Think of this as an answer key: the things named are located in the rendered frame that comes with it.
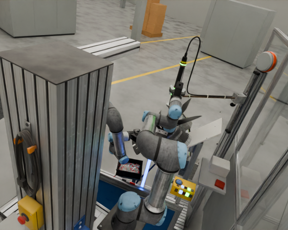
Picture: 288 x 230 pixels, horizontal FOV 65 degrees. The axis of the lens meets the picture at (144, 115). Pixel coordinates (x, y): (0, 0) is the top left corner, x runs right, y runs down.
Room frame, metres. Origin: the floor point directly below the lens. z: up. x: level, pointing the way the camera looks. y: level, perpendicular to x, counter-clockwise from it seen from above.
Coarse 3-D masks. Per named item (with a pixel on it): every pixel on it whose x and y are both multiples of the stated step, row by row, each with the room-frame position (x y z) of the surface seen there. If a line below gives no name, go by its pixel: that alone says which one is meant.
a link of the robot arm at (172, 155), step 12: (168, 144) 0.80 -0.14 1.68; (180, 144) 0.82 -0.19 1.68; (156, 156) 0.76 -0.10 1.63; (168, 156) 0.77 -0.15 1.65; (180, 156) 0.77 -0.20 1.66; (168, 168) 0.76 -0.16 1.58; (156, 180) 0.78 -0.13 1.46; (168, 180) 0.77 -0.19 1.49; (156, 192) 0.77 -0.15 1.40; (144, 204) 0.77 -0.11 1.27; (156, 204) 0.76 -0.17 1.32; (144, 216) 0.74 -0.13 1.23; (156, 216) 0.74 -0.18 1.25
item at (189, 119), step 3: (189, 117) 1.48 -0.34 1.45; (192, 117) 1.54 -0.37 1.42; (195, 117) 1.56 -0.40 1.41; (198, 117) 1.59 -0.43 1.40; (180, 120) 1.57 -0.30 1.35; (183, 120) 1.58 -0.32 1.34; (186, 120) 1.59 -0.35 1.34; (189, 120) 1.60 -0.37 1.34; (177, 123) 1.62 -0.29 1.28; (180, 123) 1.62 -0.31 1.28; (183, 123) 1.63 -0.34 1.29
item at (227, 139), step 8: (264, 72) 1.84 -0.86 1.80; (256, 80) 1.84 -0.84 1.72; (256, 88) 1.82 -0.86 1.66; (248, 96) 1.84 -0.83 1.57; (248, 104) 1.82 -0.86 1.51; (240, 112) 1.83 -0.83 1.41; (240, 120) 1.82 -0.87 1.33; (232, 128) 1.84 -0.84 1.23; (224, 136) 1.87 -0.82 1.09; (232, 136) 1.82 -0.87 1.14; (224, 144) 1.83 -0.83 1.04; (216, 152) 1.87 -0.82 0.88; (224, 152) 1.83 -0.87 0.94; (200, 192) 1.83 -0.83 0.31; (192, 200) 1.87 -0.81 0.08; (192, 208) 1.82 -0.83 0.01
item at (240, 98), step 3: (234, 93) 1.83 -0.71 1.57; (237, 93) 1.84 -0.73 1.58; (240, 93) 1.85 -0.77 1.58; (243, 93) 1.86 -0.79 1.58; (234, 96) 1.81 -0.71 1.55; (237, 96) 1.78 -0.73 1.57; (240, 96) 1.78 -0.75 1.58; (243, 96) 1.80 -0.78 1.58; (246, 96) 1.81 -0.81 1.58; (231, 99) 1.83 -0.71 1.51; (234, 99) 1.80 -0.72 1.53; (237, 99) 1.77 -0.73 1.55; (240, 99) 1.79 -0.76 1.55; (243, 99) 1.80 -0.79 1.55; (234, 102) 1.79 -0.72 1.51; (237, 102) 1.78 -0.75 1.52; (240, 102) 1.79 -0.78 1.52; (243, 102) 1.80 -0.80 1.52
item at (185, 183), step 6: (174, 180) 1.18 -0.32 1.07; (186, 180) 1.21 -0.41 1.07; (174, 186) 1.13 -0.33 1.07; (180, 186) 1.14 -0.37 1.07; (186, 186) 1.15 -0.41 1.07; (192, 186) 1.17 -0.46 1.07; (174, 192) 1.13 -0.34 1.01; (186, 192) 1.11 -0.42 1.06; (192, 192) 1.11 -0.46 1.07; (186, 198) 1.11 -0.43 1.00
